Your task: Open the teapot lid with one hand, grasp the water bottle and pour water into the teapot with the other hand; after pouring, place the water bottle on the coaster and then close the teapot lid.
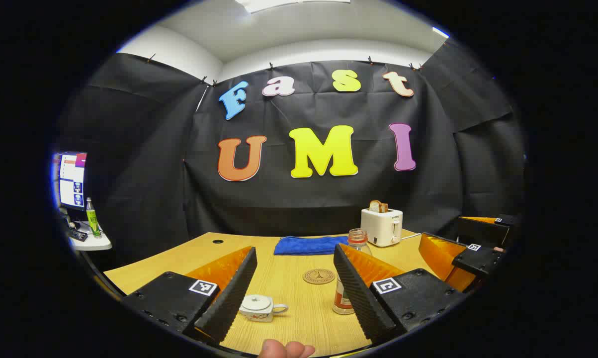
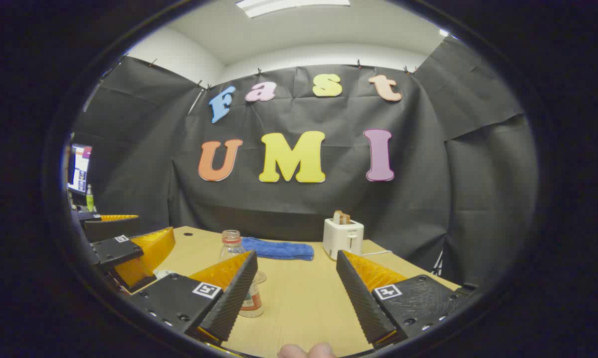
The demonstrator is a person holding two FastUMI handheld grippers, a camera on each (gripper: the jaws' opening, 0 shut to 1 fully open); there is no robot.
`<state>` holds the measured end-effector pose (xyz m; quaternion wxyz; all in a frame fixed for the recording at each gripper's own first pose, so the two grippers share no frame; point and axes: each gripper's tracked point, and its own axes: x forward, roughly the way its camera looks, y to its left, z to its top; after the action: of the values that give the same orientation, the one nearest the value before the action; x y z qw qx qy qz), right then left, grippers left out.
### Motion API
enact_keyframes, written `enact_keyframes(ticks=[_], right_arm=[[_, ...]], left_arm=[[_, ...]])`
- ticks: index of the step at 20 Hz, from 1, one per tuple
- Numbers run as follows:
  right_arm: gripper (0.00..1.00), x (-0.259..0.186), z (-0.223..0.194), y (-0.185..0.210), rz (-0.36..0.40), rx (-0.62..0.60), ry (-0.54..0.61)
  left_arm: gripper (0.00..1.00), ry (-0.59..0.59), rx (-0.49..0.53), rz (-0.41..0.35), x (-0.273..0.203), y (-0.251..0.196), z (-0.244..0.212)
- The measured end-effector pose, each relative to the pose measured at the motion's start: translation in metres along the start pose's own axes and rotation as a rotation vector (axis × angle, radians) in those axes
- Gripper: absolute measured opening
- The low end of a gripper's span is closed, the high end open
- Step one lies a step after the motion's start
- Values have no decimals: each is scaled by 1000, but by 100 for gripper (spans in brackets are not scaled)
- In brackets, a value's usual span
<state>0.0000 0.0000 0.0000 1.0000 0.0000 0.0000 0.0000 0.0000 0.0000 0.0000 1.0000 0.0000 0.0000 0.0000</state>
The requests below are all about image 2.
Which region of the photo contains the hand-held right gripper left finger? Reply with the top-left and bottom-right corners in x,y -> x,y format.
125,250 -> 258,349

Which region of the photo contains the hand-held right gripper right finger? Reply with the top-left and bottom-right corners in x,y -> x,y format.
336,250 -> 478,350

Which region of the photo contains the clear plastic water bottle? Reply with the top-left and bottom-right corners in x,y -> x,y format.
219,230 -> 264,318

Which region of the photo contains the white toaster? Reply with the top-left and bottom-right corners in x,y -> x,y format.
323,218 -> 365,261

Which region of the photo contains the blue cloth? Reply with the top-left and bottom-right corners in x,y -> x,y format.
241,237 -> 315,262

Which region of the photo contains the computer monitor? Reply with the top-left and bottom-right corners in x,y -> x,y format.
68,143 -> 93,195

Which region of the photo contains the black backdrop cloth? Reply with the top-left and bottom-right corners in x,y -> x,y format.
73,36 -> 539,286

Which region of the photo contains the ceiling light panel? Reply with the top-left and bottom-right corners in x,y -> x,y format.
236,0 -> 351,19

